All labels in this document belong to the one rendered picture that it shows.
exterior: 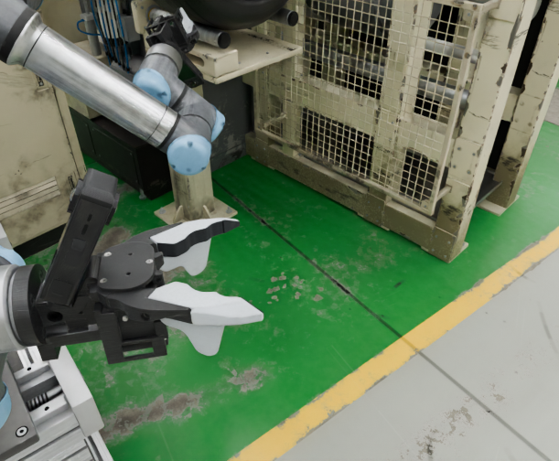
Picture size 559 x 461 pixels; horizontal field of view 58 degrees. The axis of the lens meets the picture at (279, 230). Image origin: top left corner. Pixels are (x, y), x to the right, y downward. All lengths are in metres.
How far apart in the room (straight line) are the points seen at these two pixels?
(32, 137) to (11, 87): 0.19
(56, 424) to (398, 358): 1.16
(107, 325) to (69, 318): 0.04
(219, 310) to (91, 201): 0.13
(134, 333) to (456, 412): 1.33
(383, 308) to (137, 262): 1.50
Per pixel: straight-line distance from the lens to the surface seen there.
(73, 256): 0.43
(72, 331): 0.49
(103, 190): 0.40
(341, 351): 1.74
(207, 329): 0.42
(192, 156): 0.91
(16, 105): 1.99
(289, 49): 1.72
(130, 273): 0.45
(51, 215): 2.21
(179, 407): 1.64
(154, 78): 1.00
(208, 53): 1.52
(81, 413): 0.90
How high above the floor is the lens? 1.37
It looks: 39 degrees down
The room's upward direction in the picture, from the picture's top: straight up
